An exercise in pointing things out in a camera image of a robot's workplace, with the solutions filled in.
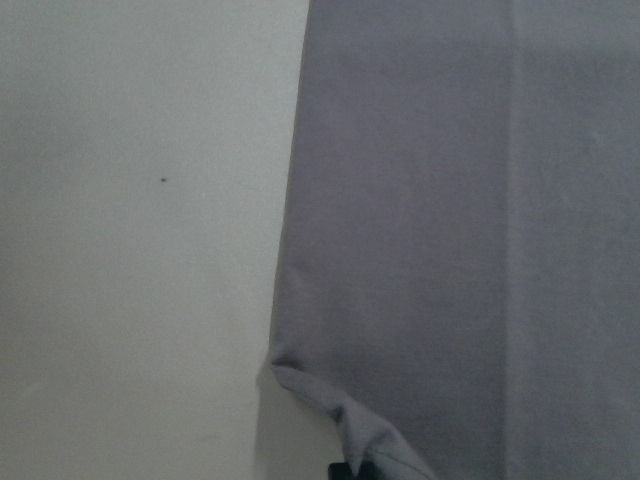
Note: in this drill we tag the dark brown t-shirt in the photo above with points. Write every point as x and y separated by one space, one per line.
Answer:
458 278

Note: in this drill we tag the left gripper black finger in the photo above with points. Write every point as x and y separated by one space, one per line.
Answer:
343 471

